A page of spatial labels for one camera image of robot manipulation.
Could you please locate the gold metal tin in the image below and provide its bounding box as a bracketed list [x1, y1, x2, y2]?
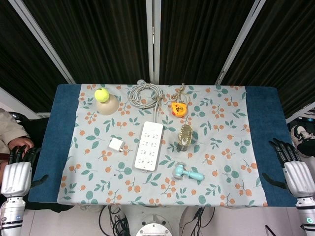
[177, 124, 193, 152]

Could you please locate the orange tape measure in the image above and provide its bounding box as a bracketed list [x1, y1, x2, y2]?
[171, 102, 188, 117]

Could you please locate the tan twine string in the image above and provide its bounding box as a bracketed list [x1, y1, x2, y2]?
[174, 83, 190, 104]

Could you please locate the floral grey tablecloth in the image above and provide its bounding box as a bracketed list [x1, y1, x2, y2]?
[57, 84, 268, 207]

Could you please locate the grey cable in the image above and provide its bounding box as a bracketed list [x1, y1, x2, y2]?
[128, 79, 164, 123]

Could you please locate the beige upturned bowl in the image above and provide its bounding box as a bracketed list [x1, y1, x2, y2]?
[95, 94, 120, 116]

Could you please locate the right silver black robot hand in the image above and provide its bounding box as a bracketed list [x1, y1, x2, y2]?
[261, 138, 315, 200]

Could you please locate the yellow tennis ball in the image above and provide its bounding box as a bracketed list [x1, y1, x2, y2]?
[94, 88, 110, 103]

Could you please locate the black curtain panel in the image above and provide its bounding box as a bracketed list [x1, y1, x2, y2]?
[220, 0, 315, 118]
[159, 0, 257, 86]
[22, 0, 151, 85]
[0, 0, 67, 113]

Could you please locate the blue table cover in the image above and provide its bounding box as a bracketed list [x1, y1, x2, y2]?
[28, 84, 298, 207]

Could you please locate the black chair armrest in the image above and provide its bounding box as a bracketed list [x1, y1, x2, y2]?
[8, 112, 32, 123]

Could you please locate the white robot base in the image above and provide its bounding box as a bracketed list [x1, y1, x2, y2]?
[119, 205, 197, 236]

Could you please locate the grey metal frame post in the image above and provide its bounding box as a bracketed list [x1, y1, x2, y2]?
[214, 0, 266, 86]
[145, 0, 162, 84]
[8, 0, 76, 84]

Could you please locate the white charger plug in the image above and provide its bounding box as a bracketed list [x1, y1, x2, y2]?
[108, 137, 125, 152]

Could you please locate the seated person in beige jacket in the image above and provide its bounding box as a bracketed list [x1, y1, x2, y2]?
[0, 108, 35, 160]

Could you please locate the light blue toy hammer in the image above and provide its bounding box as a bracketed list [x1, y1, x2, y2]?
[172, 162, 205, 182]

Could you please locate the white and black sneaker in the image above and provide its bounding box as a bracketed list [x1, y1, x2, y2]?
[290, 124, 315, 158]

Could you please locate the black floor cable bundle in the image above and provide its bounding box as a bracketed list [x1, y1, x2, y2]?
[98, 206, 131, 236]
[181, 206, 216, 236]

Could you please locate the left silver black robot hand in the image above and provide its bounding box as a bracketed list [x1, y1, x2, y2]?
[0, 145, 49, 197]

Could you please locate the white power strip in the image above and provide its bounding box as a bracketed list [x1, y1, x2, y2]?
[134, 121, 164, 173]

